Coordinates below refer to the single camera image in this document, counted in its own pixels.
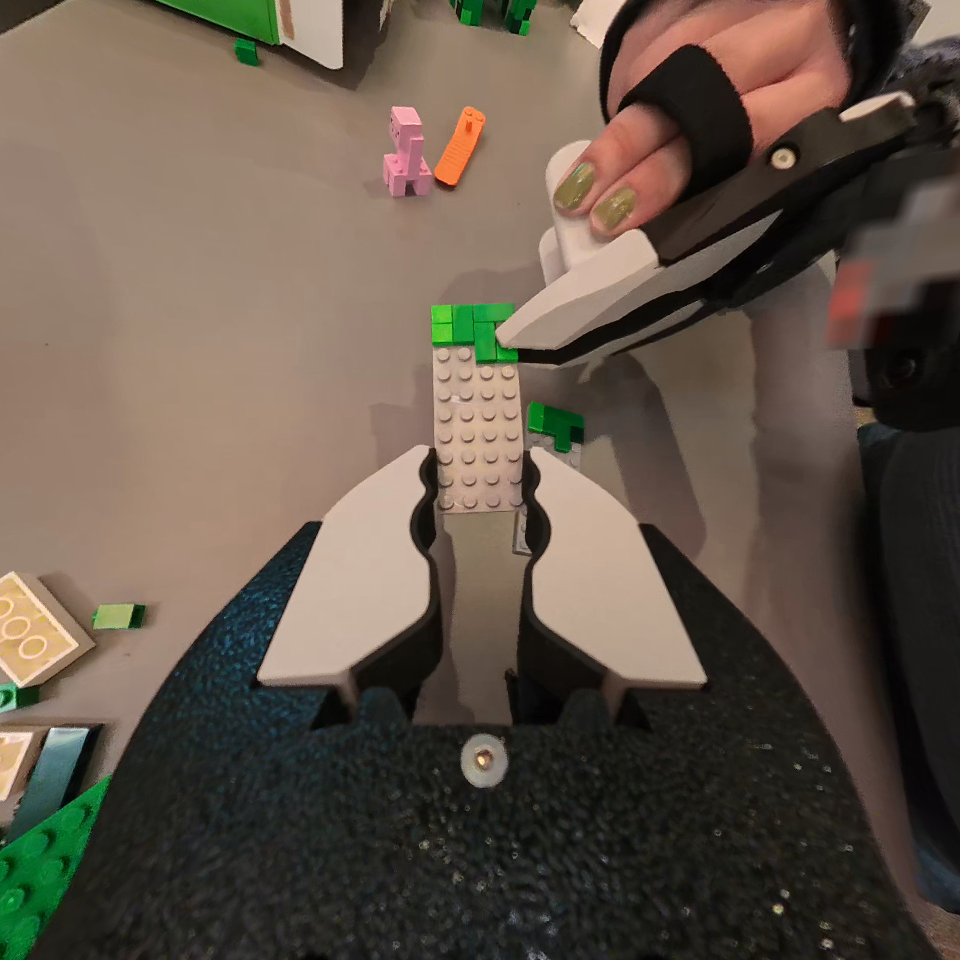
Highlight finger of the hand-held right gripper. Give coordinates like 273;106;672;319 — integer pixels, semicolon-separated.
497;141;783;351
516;300;751;376

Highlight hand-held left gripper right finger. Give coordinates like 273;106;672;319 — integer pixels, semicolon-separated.
517;447;709;697

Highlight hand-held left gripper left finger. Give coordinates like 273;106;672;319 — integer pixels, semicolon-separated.
257;444;451;695

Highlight grey studded plate green tiles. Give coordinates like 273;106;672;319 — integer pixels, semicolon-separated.
512;399;588;558
429;302;528;517

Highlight person's right hand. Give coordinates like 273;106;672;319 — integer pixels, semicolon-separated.
553;0;856;235

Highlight orange brick separator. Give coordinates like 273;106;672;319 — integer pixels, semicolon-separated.
432;105;487;189

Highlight white paper piece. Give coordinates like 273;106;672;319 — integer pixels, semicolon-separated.
570;0;624;48

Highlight pink brick pig figure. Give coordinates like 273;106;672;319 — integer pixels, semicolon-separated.
382;105;435;201

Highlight person's dark ribbed clothing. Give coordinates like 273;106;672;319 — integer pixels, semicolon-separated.
855;420;960;912

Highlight cream printed long brick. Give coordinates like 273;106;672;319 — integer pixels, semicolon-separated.
0;571;97;689

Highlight dark green long tile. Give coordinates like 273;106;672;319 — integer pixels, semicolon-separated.
6;723;104;830

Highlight cream printed square brick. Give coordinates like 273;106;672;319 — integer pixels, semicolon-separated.
0;731;40;802

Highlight large green studded plate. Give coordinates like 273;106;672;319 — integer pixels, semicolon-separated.
0;776;114;960

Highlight green toy set box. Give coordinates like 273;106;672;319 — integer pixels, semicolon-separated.
150;0;393;74

